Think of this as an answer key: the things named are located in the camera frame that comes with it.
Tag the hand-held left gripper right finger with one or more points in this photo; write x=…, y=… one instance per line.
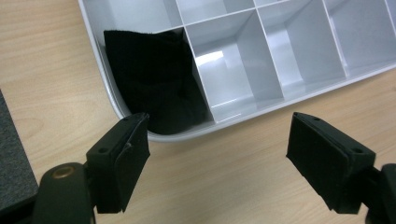
x=330, y=161

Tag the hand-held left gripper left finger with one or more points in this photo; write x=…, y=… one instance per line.
x=118, y=165

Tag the black sock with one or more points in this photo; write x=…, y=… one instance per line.
x=152, y=81

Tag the grey divided storage box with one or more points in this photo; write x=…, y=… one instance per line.
x=280, y=62

